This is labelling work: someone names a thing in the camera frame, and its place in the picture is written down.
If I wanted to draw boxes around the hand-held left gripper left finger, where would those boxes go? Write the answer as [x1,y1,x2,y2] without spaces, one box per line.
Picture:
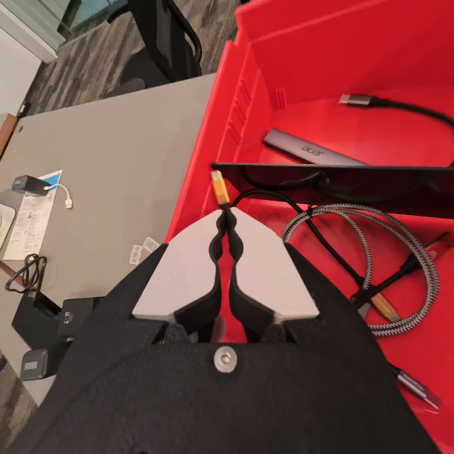
[133,210,223,335]

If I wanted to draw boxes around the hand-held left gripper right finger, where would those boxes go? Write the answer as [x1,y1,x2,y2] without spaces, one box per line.
[227,210,320,335]

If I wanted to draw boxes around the grey braided cable silver plug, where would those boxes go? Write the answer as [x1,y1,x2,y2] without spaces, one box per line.
[280,203,454,413]

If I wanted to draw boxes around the grey usb hub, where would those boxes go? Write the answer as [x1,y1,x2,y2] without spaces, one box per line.
[263,91,454,171]

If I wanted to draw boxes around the small black device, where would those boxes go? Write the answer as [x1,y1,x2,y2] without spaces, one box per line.
[12,290,105,342]

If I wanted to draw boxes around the white paper sheet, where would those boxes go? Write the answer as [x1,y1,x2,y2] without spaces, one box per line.
[3,169,64,262]

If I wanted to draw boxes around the small black power adapter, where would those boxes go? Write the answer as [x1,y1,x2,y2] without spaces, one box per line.
[20,348,52,382]

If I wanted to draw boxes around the small black charger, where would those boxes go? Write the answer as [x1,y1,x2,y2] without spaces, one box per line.
[12,175,75,210]

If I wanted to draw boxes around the small tilting stand white base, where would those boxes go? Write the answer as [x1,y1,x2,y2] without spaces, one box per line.
[0,205,16,250]

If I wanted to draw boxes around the red plastic bin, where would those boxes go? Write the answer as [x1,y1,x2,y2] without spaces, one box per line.
[165,0,454,454]

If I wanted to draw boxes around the black charger cable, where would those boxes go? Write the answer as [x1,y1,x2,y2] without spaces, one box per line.
[5,253,49,293]

